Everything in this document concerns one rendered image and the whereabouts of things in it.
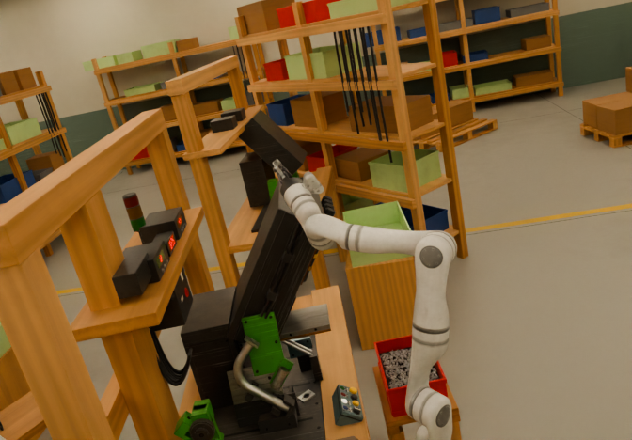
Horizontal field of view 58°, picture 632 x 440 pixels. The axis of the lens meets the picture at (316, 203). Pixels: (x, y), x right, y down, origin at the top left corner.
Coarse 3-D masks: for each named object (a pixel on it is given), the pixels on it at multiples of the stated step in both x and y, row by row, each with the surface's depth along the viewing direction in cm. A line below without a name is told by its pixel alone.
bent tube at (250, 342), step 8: (248, 344) 192; (256, 344) 192; (240, 352) 193; (248, 352) 192; (240, 360) 192; (240, 368) 193; (240, 376) 193; (240, 384) 193; (248, 384) 193; (248, 392) 193; (256, 392) 193; (264, 392) 194; (264, 400) 193; (272, 400) 193; (280, 400) 194; (280, 408) 193; (288, 408) 193
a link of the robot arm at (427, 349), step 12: (420, 336) 140; (432, 336) 139; (444, 336) 140; (420, 348) 141; (432, 348) 140; (444, 348) 141; (420, 360) 142; (432, 360) 142; (420, 372) 145; (408, 384) 147; (420, 384) 148; (408, 396) 147; (408, 408) 147
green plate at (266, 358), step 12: (252, 324) 195; (264, 324) 195; (276, 324) 196; (252, 336) 195; (264, 336) 195; (276, 336) 195; (264, 348) 195; (276, 348) 195; (252, 360) 196; (264, 360) 196; (276, 360) 196; (264, 372) 196
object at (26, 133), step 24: (24, 72) 737; (0, 96) 674; (24, 96) 711; (48, 96) 767; (0, 120) 665; (24, 120) 739; (48, 120) 751; (0, 144) 663; (24, 144) 696; (48, 168) 760; (0, 192) 658; (48, 240) 710
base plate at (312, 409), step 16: (288, 352) 237; (288, 384) 217; (304, 384) 215; (320, 400) 204; (224, 416) 206; (304, 416) 197; (320, 416) 195; (224, 432) 198; (240, 432) 196; (256, 432) 194; (272, 432) 193; (288, 432) 191; (304, 432) 190; (320, 432) 188
